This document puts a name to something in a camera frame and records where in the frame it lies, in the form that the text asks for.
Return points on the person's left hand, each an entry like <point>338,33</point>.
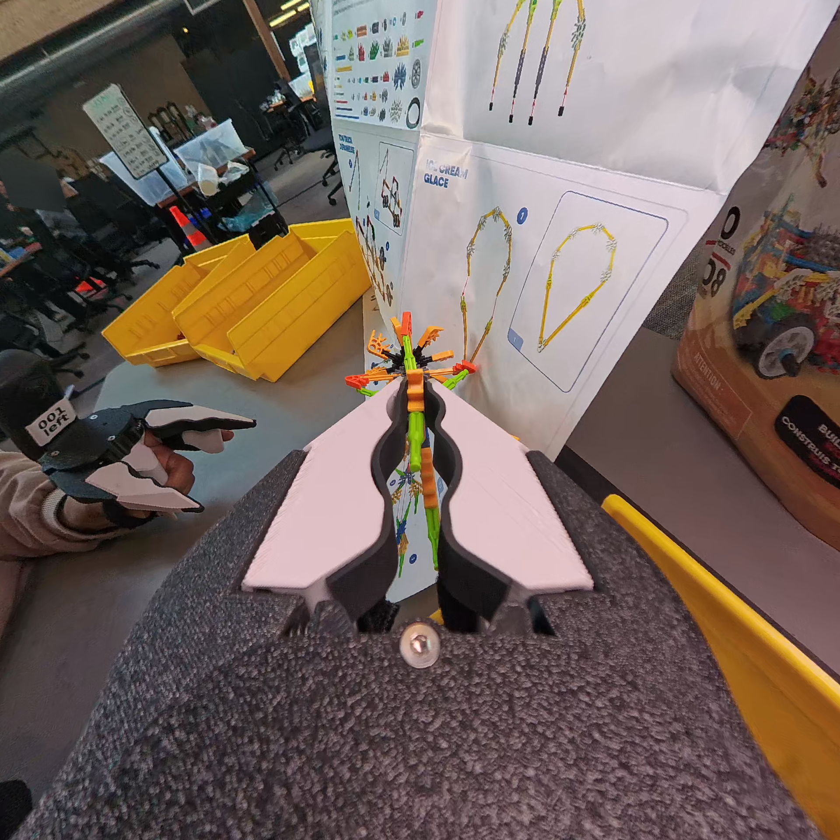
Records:
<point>177,472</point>

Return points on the grey desk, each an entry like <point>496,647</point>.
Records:
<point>98,590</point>

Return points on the whiteboard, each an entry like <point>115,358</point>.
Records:
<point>124,131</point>

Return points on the cardboard toy set box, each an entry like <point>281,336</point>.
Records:
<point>754,394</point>

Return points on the printed instruction sheet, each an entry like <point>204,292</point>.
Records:
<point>590,164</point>

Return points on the colourful toy construction model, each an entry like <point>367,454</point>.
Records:
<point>415,420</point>

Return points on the orange traffic cone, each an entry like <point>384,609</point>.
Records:
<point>184,229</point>

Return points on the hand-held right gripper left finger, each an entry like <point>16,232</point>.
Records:
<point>315,525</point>

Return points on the yellow storage bin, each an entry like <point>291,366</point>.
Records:
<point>295,315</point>
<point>144,328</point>
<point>754,656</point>

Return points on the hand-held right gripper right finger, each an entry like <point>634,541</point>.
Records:
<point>512,525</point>

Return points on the person's left forearm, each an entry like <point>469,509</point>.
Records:
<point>26,512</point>

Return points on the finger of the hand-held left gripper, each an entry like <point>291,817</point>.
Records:
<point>197,417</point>
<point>138,489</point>

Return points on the clear plastic storage tub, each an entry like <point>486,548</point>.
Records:
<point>151,180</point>
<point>213,141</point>

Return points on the black office chair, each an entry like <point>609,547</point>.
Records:
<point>325,141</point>
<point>98,216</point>

